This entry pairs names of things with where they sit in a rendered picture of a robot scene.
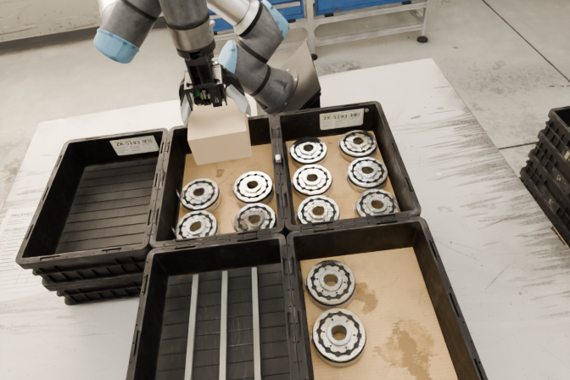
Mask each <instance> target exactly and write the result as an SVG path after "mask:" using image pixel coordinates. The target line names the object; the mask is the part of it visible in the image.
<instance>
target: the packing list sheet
mask: <svg viewBox="0 0 570 380"><path fill-rule="evenodd" d="M35 211H36V207H30V208H22V209H8V213H7V214H6V217H5V218H3V222H2V225H1V227H0V302H1V301H5V300H10V299H17V298H22V297H26V296H31V295H35V294H40V293H48V292H49V291H48V290H47V289H46V288H44V287H43V285H42V277H40V276H34V275H32V269H29V270H24V269H23V268H21V267H20V266H19V265H18V264H16V262H15V257H16V255H17V254H18V251H19V249H20V245H21V244H22V241H23V239H24V237H25V234H26V232H27V229H28V227H29V225H30V223H31V219H32V217H33V215H34V213H35Z"/></svg>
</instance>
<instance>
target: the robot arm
mask: <svg viewBox="0 0 570 380"><path fill-rule="evenodd" d="M96 1H97V2H98V9H99V13H100V17H101V21H102V24H101V26H100V28H99V29H98V30H97V32H98V33H97V35H96V36H95V38H94V40H93V44H94V46H95V48H96V49H97V50H98V51H99V52H100V53H102V54H103V55H104V56H106V57H108V58H109V59H112V60H114V61H115V62H118V63H121V64H129V63H130V62H131V61H132V60H133V59H134V57H135V56H136V54H137V53H139V51H140V47H141V46H142V44H143V42H144V41H145V39H146V37H147V36H148V33H149V32H150V31H151V29H152V27H153V26H154V23H155V22H156V20H157V19H158V18H159V15H160V14H161V12H163V15H164V17H165V22H166V25H167V28H168V31H169V33H170V38H171V40H172V43H173V46H174V47H175V48H176V51H177V54H178V55H179V56H180V57H182V58H184V61H185V64H186V66H187V70H185V74H184V77H183V79H182V81H181V83H180V86H179V98H180V111H181V118H182V122H183V124H184V126H187V124H188V119H189V115H190V114H191V113H192V111H193V105H194V104H195V105H196V104H197V105H198V106H200V105H204V106H207V105H212V104H213V107H214V108H215V107H220V106H222V102H225V103H226V106H227V97H226V96H228V97H229V98H232V99H233V100H234V101H235V103H236V105H237V107H238V109H239V110H240V111H241V112H242V113H243V114H245V113H247V114H248V115H249V116H251V108H250V104H249V101H248V98H247V96H246V94H245V93H247V94H248V95H249V96H250V97H252V98H253V99H254V101H255V102H256V103H257V104H258V105H259V106H260V107H261V108H262V109H263V110H264V111H265V112H267V113H273V112H275V111H276V110H278V109H279V108H280V107H281V106H282V105H283V104H284V103H285V101H286V100H287V98H288V96H289V94H290V92H291V91H292V88H293V75H291V74H290V73H289V72H287V71H286V70H280V69H277V68H274V67H270V65H268V64H267V62H268V61H269V59H270V58H271V56H272V54H273V53H274V52H275V51H276V50H277V48H278V47H279V45H280V44H281V42H282V41H283V40H284V39H285V36H286V35H287V34H288V32H289V29H290V25H289V23H288V22H287V21H286V20H285V19H284V17H283V16H282V15H281V14H280V13H279V12H278V11H277V10H276V9H275V8H274V7H273V6H272V5H271V4H270V3H268V2H267V1H266V0H263V1H261V2H260V1H258V0H96ZM208 8H209V9H210V10H212V11H213V12H215V13H216V14H218V15H219V16H220V17H221V18H222V19H224V20H226V21H227V22H228V23H230V24H231V25H233V29H234V32H235V34H237V35H238V36H239V37H238V38H237V40H236V41H233V40H230V41H228V42H227V43H226V44H225V46H224V47H223V48H222V50H221V53H220V56H219V58H218V60H217V61H213V60H212V59H213V58H214V54H213V51H214V49H215V39H214V32H213V28H212V26H215V22H214V21H213V20H210V14H209V10H208ZM224 84H225V85H226V87H224Z"/></svg>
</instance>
